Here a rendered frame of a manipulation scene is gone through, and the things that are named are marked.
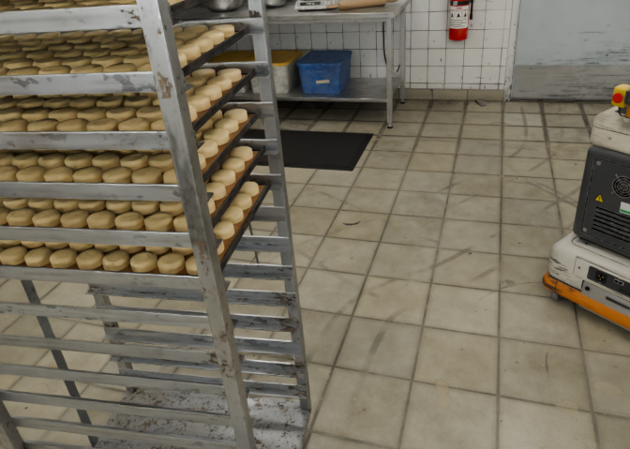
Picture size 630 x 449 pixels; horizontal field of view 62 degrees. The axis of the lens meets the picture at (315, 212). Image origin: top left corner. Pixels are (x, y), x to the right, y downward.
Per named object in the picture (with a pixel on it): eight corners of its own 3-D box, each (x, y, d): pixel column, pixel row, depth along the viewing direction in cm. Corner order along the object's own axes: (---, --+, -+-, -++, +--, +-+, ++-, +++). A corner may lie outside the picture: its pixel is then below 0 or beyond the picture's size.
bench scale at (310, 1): (295, 11, 410) (294, -1, 405) (303, 5, 437) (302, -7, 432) (333, 9, 404) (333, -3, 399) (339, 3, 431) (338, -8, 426)
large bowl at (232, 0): (192, 15, 435) (189, -4, 428) (214, 7, 467) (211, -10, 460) (235, 13, 424) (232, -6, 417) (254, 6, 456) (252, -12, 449)
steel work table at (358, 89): (183, 122, 472) (158, 6, 425) (218, 97, 531) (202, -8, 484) (395, 129, 416) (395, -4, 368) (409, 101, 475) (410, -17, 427)
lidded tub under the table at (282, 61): (247, 94, 453) (243, 63, 441) (267, 79, 492) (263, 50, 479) (289, 95, 442) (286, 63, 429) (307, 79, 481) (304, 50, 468)
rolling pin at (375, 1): (327, 12, 395) (326, 3, 392) (325, 11, 400) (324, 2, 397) (398, 4, 402) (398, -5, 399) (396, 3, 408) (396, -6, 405)
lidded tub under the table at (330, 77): (297, 95, 439) (294, 63, 427) (312, 79, 478) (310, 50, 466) (342, 95, 429) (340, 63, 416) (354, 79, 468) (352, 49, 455)
